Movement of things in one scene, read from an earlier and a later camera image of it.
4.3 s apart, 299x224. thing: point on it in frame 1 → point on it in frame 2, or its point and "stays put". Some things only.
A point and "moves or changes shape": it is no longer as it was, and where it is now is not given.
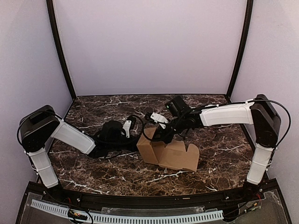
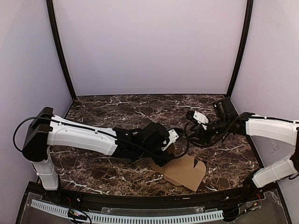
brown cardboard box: [174, 155] moves or changes shape
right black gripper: [163, 136] → [201, 135]
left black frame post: [60, 48] stays put
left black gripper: [133, 140] → [162, 160]
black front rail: [98, 198] stays put
